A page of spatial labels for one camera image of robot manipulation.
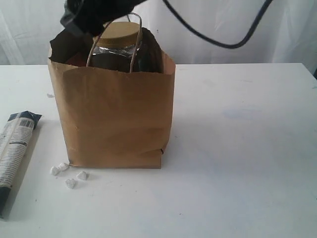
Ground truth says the white backdrop curtain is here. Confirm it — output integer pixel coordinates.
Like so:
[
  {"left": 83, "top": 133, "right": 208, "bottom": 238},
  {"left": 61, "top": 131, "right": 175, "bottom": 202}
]
[{"left": 0, "top": 0, "right": 317, "bottom": 73}]

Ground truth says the clear nut jar gold lid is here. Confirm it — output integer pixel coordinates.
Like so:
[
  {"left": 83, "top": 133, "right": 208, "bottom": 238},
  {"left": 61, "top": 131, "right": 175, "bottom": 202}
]
[{"left": 86, "top": 21, "right": 142, "bottom": 72}]

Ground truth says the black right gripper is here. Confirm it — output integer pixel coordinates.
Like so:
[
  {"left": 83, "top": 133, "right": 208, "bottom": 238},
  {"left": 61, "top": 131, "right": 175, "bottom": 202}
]
[{"left": 60, "top": 0, "right": 143, "bottom": 36}]

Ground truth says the white crumpled pellet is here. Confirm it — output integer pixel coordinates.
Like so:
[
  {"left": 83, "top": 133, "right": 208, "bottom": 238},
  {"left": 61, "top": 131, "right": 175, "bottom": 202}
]
[
  {"left": 57, "top": 163, "right": 69, "bottom": 172},
  {"left": 76, "top": 171, "right": 89, "bottom": 181},
  {"left": 50, "top": 166, "right": 60, "bottom": 176},
  {"left": 65, "top": 178, "right": 76, "bottom": 189}
]

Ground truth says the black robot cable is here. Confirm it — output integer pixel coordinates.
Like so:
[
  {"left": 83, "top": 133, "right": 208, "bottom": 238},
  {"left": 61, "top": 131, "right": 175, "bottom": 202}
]
[{"left": 162, "top": 0, "right": 273, "bottom": 49}]

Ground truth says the large brown paper bag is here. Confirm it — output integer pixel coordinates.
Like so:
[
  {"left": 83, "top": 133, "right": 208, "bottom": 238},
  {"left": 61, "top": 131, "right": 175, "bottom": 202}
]
[{"left": 48, "top": 28, "right": 176, "bottom": 169}]

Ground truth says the small brown paper pouch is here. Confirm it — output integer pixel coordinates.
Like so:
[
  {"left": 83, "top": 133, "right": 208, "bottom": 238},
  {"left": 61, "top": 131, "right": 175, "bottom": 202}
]
[{"left": 66, "top": 52, "right": 87, "bottom": 67}]

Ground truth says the dark blue pasta packet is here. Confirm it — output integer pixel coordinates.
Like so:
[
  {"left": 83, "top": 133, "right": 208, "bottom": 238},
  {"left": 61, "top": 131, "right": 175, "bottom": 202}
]
[{"left": 0, "top": 111, "right": 42, "bottom": 218}]

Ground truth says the yellow juice bottle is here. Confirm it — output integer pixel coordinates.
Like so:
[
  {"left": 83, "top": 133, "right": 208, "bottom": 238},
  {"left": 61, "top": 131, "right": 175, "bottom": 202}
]
[{"left": 137, "top": 37, "right": 159, "bottom": 73}]

